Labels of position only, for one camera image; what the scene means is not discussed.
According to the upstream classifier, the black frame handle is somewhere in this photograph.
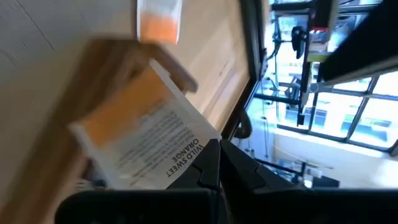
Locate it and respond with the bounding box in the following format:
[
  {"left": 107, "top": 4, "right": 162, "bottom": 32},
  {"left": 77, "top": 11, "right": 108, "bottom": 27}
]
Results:
[{"left": 232, "top": 108, "right": 253, "bottom": 140}]

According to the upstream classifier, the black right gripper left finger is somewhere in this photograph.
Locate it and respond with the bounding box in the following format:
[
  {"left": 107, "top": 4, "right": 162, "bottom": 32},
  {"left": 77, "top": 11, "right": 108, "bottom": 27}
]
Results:
[{"left": 55, "top": 139, "right": 221, "bottom": 224}]

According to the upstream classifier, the wooden three-compartment tea box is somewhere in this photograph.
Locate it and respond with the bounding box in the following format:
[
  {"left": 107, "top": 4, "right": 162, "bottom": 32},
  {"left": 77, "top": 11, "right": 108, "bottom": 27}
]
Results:
[{"left": 0, "top": 36, "right": 200, "bottom": 224}]

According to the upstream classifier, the black aluminium table frame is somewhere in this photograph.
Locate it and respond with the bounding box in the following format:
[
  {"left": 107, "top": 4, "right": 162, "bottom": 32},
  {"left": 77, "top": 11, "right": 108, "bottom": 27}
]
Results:
[{"left": 220, "top": 0, "right": 270, "bottom": 141}]

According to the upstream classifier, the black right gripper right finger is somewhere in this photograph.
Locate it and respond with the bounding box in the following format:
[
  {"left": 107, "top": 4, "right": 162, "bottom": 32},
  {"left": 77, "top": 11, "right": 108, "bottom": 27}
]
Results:
[{"left": 220, "top": 139, "right": 398, "bottom": 224}]

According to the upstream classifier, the dark grey desk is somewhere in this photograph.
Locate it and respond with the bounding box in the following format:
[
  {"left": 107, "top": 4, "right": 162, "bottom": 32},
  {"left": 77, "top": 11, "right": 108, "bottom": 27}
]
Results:
[{"left": 319, "top": 0, "right": 398, "bottom": 86}]

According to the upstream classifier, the white orange tea packet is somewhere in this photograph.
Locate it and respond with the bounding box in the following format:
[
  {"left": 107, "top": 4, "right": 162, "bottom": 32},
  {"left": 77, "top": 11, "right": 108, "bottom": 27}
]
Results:
[
  {"left": 67, "top": 58, "right": 222, "bottom": 191},
  {"left": 136, "top": 0, "right": 183, "bottom": 45}
]

